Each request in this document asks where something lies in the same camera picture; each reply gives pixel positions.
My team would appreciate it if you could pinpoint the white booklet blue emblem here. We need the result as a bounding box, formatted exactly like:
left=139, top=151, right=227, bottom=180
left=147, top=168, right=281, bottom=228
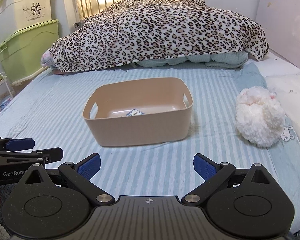
left=126, top=108, right=144, bottom=116

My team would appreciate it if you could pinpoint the striped blue bed sheet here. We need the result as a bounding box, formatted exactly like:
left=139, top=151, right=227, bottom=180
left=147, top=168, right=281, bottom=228
left=0, top=62, right=300, bottom=232

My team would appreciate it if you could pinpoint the white plush toy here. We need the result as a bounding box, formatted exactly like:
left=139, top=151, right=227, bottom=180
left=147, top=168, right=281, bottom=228
left=235, top=86, right=285, bottom=148

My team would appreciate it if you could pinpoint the green plastic storage bin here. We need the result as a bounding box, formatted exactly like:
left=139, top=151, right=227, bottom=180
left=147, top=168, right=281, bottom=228
left=0, top=20, right=59, bottom=82

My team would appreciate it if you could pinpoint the beige plastic storage basket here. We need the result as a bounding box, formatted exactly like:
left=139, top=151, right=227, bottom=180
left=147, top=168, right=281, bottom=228
left=83, top=77, right=193, bottom=147

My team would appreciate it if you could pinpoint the light green quilt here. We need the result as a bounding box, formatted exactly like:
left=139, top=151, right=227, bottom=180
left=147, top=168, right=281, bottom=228
left=136, top=51, right=249, bottom=68

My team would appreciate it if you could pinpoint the white pillow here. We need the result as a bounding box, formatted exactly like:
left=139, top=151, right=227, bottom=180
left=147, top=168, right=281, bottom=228
left=249, top=52, right=300, bottom=141

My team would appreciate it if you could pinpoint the cream plastic storage bin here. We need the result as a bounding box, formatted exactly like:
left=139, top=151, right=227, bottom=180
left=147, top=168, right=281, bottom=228
left=0, top=0, right=52, bottom=44

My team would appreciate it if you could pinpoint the leopard print blanket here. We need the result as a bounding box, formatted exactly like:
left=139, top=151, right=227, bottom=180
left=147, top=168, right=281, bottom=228
left=41, top=0, right=269, bottom=73

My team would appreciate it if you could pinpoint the white wire rack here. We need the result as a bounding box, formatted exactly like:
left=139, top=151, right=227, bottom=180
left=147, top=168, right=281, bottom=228
left=0, top=72, right=15, bottom=112

